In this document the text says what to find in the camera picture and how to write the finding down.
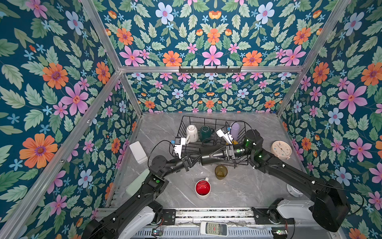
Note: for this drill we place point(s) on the pale green case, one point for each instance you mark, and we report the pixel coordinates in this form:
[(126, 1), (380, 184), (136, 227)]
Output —
[(134, 186)]

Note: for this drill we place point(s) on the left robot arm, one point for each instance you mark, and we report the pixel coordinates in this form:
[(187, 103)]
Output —
[(141, 209)]

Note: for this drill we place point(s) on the red inside white mug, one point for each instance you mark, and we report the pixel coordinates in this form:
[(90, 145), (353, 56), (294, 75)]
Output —
[(203, 188)]

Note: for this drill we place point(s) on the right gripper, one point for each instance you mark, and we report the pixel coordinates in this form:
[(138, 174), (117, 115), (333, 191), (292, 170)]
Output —
[(229, 150)]

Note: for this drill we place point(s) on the aluminium frame post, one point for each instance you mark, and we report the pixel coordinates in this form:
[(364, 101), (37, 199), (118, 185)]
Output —
[(98, 25)]

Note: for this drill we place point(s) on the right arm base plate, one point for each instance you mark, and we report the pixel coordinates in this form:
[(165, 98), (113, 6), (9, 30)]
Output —
[(264, 216)]

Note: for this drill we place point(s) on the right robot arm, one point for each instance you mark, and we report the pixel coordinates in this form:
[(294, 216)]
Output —
[(330, 205)]

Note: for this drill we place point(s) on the amber glass cup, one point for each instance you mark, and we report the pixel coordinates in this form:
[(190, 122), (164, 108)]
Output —
[(221, 172)]

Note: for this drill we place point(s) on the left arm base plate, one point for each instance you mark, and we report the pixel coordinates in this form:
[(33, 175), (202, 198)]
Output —
[(169, 217)]

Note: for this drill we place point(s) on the black hook rail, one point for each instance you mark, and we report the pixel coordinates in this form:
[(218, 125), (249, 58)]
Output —
[(213, 69)]

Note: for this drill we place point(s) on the black mug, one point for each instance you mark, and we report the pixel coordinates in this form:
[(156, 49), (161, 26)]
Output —
[(207, 160)]

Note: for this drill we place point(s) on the lilac cup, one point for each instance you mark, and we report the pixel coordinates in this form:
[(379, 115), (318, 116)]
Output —
[(234, 130)]

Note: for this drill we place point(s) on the white rectangular box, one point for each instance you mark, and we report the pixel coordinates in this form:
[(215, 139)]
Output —
[(138, 152)]

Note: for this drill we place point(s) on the white round alarm clock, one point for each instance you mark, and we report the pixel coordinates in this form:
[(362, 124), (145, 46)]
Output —
[(293, 191)]

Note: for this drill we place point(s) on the white remote control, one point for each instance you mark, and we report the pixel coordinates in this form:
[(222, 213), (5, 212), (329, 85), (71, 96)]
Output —
[(214, 229)]

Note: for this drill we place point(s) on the black wire dish rack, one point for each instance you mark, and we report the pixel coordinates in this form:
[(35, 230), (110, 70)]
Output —
[(193, 149)]

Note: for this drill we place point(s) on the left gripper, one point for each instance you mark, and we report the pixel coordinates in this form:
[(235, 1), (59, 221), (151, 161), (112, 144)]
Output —
[(187, 162)]

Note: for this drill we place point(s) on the green mug cream inside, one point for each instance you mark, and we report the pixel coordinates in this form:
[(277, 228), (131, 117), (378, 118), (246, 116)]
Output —
[(206, 134)]

